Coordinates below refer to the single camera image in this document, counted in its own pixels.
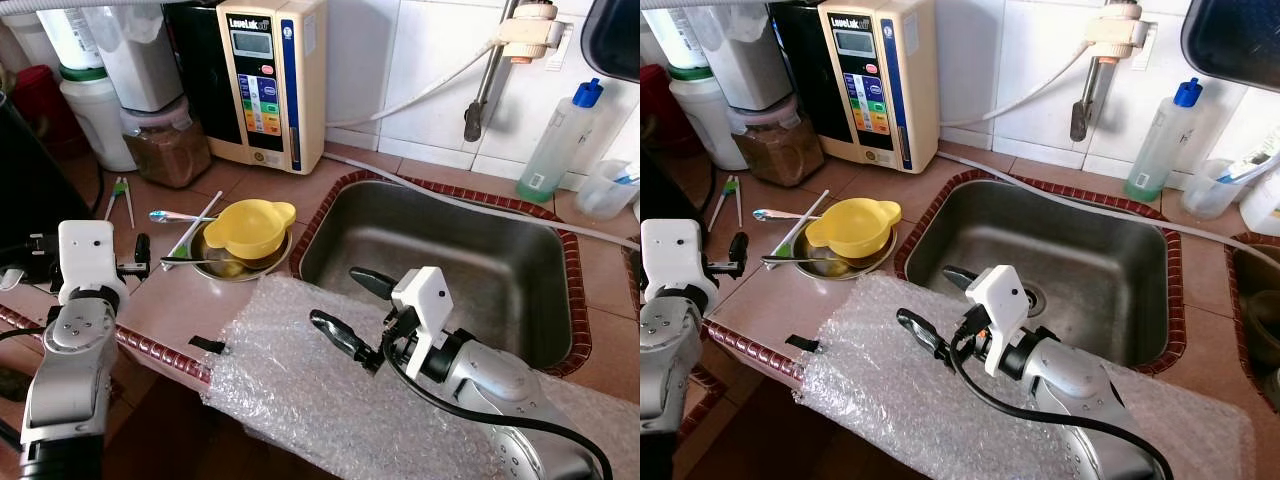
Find stainless steel bowl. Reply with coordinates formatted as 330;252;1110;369
795;222;898;281
190;222;294;283

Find clear measuring cup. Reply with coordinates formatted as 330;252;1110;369
1180;158;1251;221
577;158;641;221

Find grey drain hose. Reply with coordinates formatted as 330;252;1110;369
935;150;1280;246
325;150;641;251

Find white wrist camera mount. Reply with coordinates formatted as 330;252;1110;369
57;220;129;306
390;266;459;353
965;265;1031;377
642;220;719;306

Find clear bottle blue cap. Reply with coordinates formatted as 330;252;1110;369
1123;78;1203;204
517;78;604;204

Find green white tongs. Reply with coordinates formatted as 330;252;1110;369
715;175;746;229
105;177;136;229

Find wall tap with diverter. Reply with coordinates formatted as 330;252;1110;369
1068;0;1151;143
463;0;561;143

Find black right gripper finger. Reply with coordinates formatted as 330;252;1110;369
310;310;379;369
897;308;959;363
348;267;399;301
940;265;989;296

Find white detergent bottle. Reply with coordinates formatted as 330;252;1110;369
1238;150;1280;236

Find white jug green lid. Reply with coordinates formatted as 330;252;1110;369
58;65;136;173
668;65;746;171

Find red container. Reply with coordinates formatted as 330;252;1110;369
640;65;691;156
10;65;81;161

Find white inlet hose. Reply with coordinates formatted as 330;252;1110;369
325;35;521;129
935;35;1126;129

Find white plastic stick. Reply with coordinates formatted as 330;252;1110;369
165;190;223;266
770;190;831;266

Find black pan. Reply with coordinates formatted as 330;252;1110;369
582;0;641;83
1180;0;1280;66

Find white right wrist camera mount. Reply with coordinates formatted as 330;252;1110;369
390;266;459;353
965;265;1031;377

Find white labelled bottle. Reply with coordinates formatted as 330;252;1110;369
35;8;106;71
645;8;713;69

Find yellow plastic bowl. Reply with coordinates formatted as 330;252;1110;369
805;198;903;259
203;198;298;261

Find clear bubble wrap sheet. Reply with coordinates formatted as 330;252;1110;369
795;275;1256;480
203;275;641;480

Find beige water ionizer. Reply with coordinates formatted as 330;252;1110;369
165;0;329;176
770;0;941;176

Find translucent grey container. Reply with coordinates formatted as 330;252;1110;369
690;5;791;111
80;5;186;113

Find jar of brown powder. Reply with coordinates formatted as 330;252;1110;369
728;97;821;189
120;97;213;189

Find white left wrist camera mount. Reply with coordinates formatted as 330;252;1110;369
57;220;129;306
642;220;719;306

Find stainless steel sink basin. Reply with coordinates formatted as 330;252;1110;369
895;180;1171;369
300;180;573;366
1230;235;1280;371

